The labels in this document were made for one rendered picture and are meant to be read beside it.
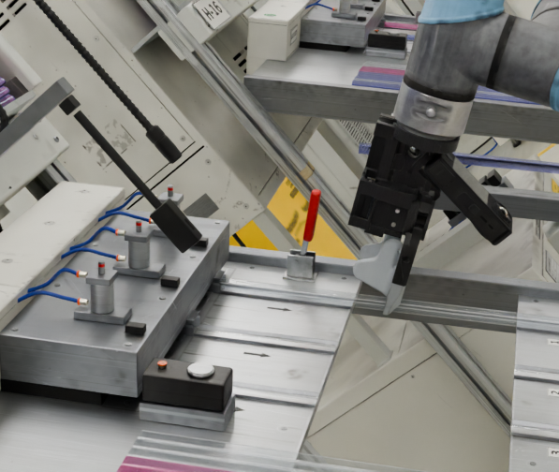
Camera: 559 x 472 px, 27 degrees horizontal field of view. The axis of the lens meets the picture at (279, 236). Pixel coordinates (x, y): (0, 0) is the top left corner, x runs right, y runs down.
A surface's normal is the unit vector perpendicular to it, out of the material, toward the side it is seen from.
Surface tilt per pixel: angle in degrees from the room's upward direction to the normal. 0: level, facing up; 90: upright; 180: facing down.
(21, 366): 90
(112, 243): 43
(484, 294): 90
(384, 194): 90
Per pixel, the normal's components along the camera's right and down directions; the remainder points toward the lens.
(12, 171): 0.73, -0.56
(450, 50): -0.29, 0.33
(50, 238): 0.04, -0.93
